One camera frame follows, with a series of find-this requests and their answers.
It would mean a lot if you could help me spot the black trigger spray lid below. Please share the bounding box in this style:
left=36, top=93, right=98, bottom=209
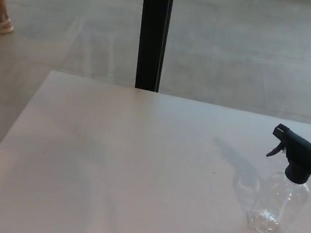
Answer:
left=262, top=121, right=311, bottom=187

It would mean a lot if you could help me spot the clear plastic spray bottle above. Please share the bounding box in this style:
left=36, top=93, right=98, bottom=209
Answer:
left=245, top=164, right=311, bottom=233

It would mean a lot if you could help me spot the black vertical window post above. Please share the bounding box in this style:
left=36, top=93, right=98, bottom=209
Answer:
left=128, top=0, right=175, bottom=93

